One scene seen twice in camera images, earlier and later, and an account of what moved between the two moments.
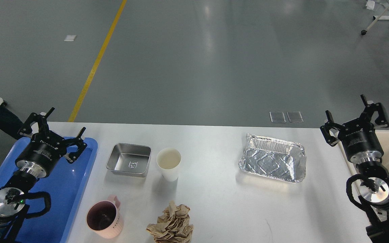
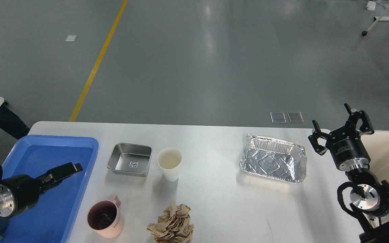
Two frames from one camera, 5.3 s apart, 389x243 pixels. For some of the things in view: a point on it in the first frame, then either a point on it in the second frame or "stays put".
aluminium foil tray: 280,159 stays put
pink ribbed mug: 103,218 stays put
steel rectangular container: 130,159 stays put
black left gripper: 40,156 to 15,194
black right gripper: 358,136 to 345,144
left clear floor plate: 277,117 stays put
